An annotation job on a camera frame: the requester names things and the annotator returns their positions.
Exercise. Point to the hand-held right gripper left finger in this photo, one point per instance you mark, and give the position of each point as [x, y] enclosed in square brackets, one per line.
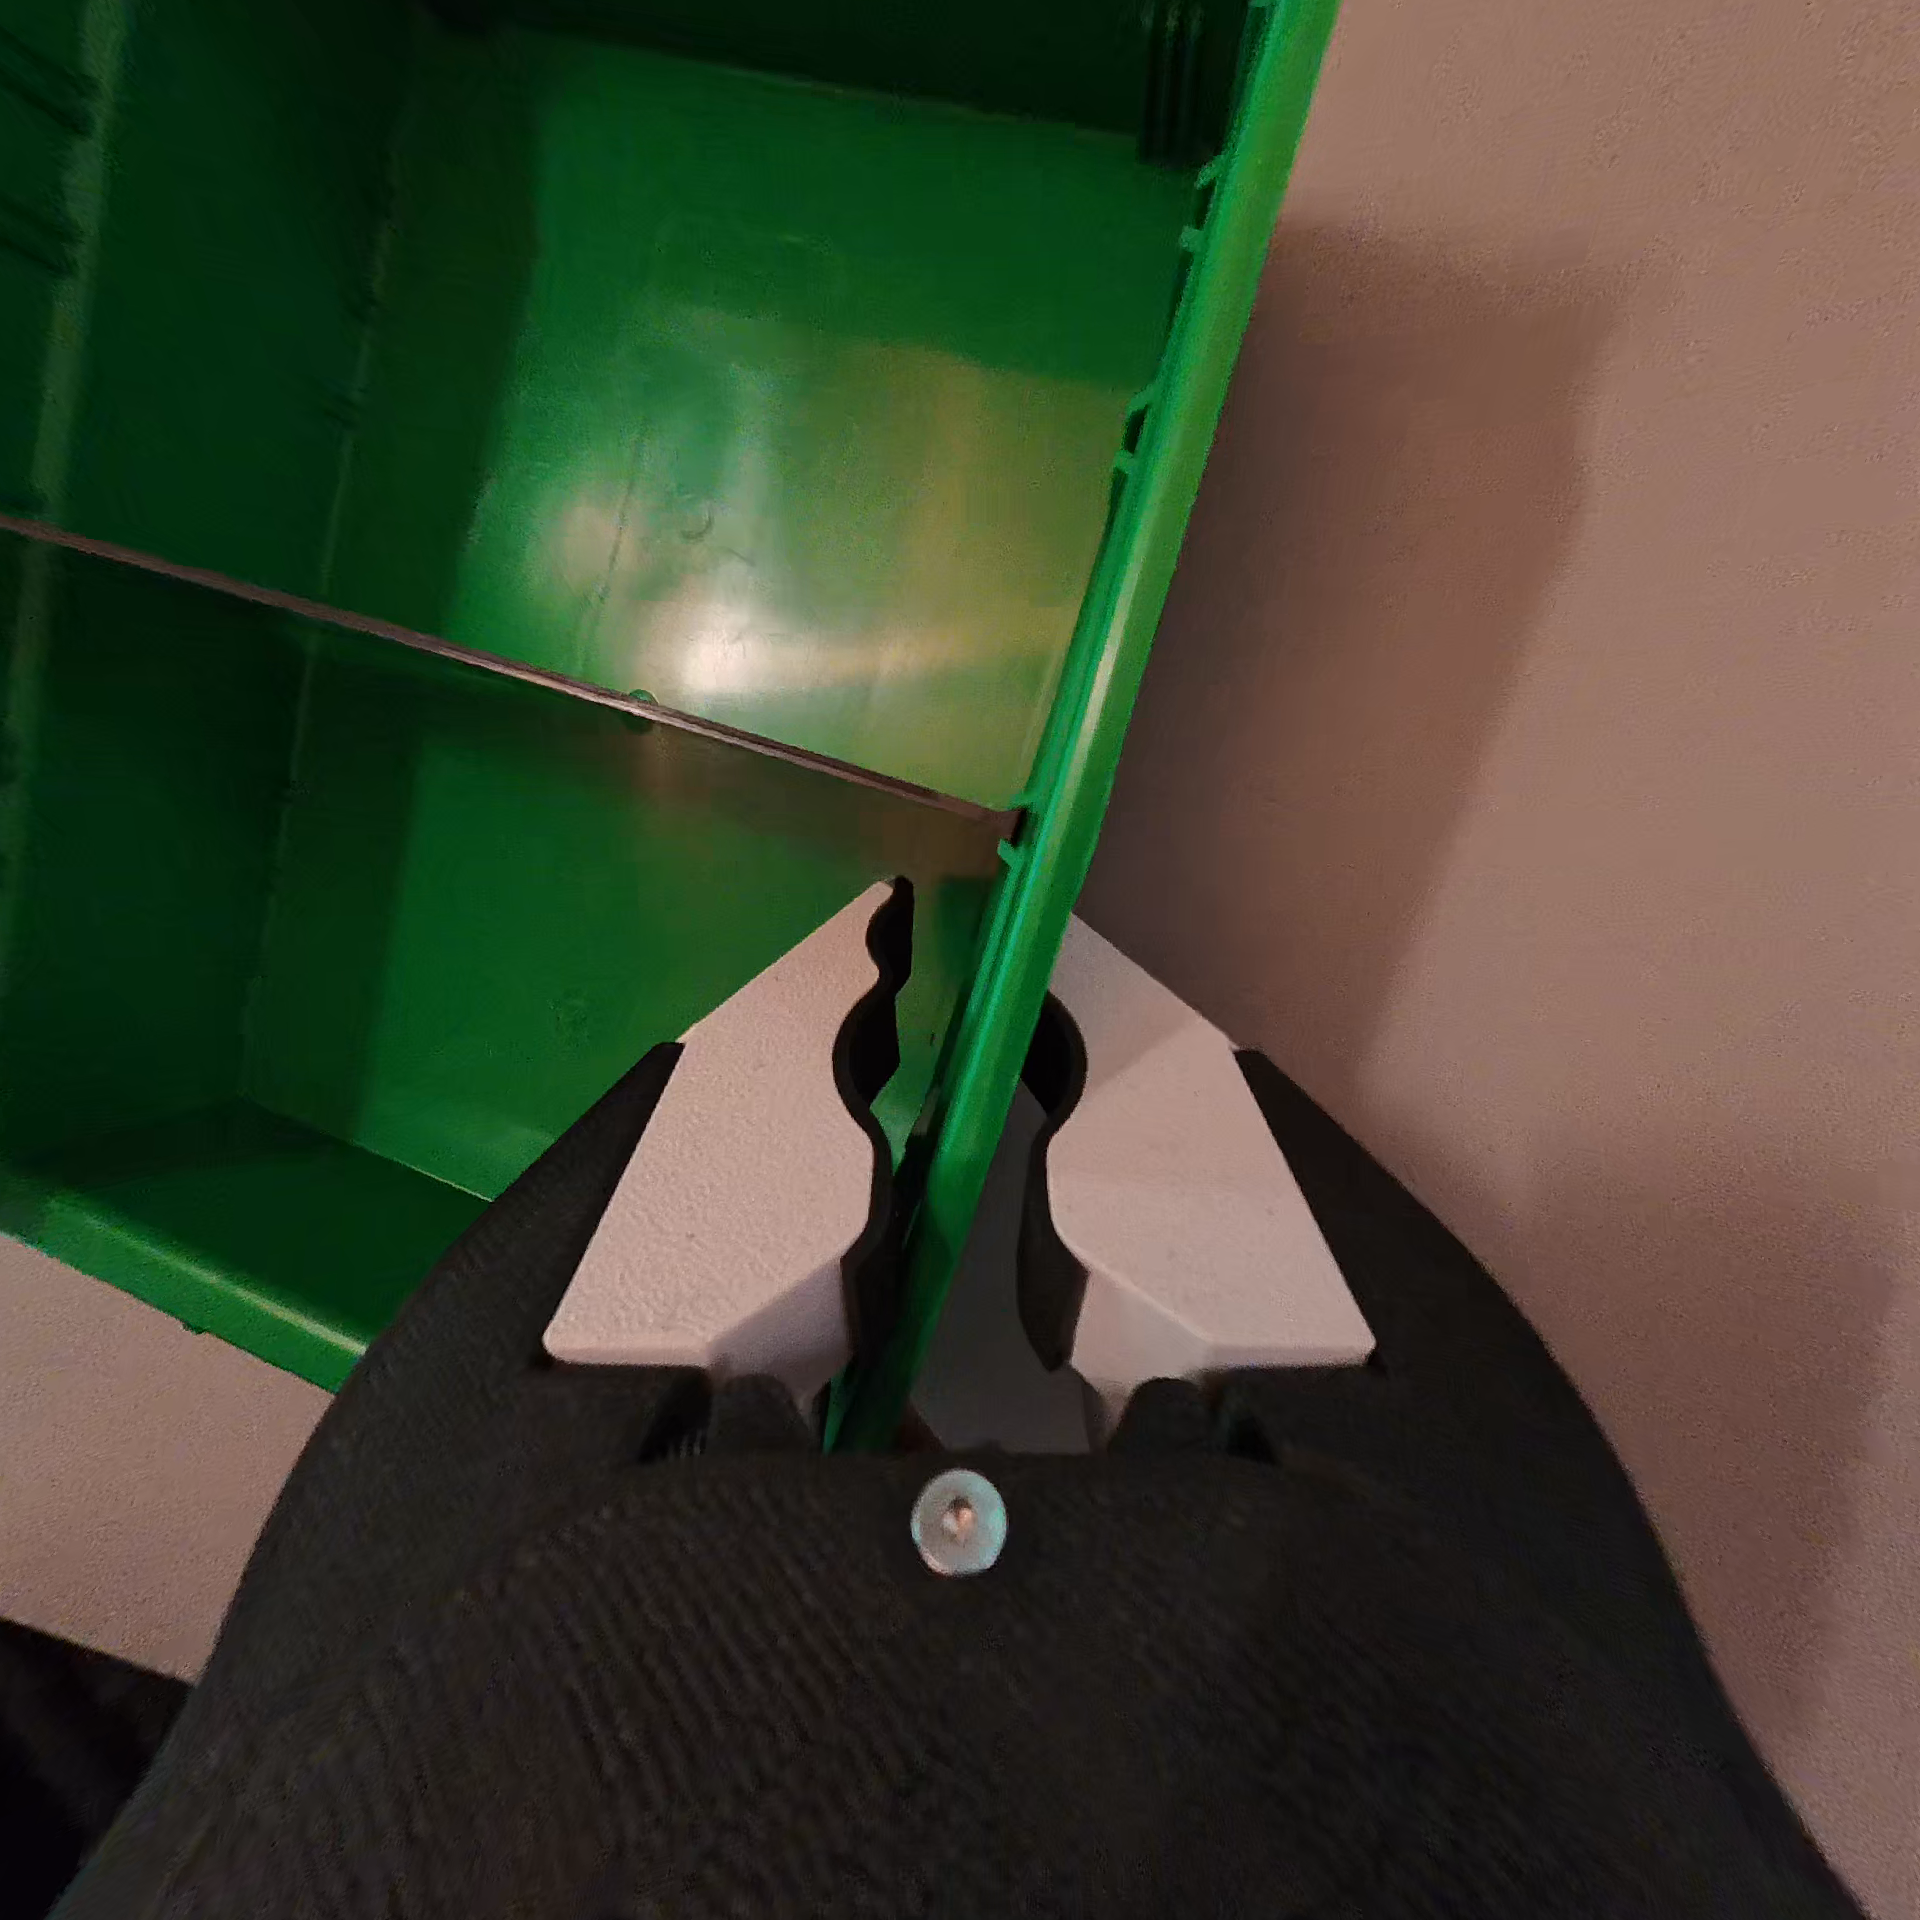
[720, 1201]

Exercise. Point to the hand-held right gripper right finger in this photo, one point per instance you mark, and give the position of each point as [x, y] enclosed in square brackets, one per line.
[1185, 1201]

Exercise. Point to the green plastic bin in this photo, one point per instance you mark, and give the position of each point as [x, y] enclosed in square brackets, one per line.
[676, 452]

